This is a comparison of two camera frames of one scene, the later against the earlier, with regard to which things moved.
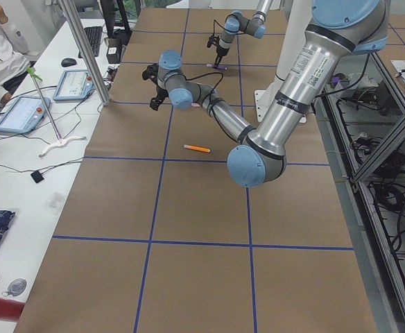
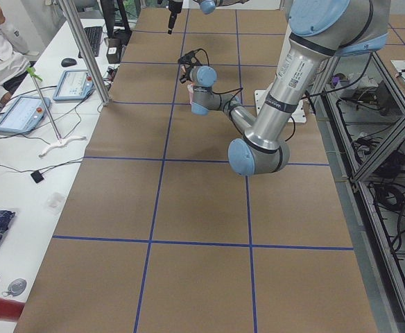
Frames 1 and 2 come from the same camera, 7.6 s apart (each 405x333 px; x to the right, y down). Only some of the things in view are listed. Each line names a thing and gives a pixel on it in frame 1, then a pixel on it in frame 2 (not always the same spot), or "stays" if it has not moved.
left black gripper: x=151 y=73 → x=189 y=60
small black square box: x=37 y=176 stays
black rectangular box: x=114 y=48 stays
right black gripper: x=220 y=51 → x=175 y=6
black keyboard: x=94 y=34 stays
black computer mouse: x=67 y=62 stays
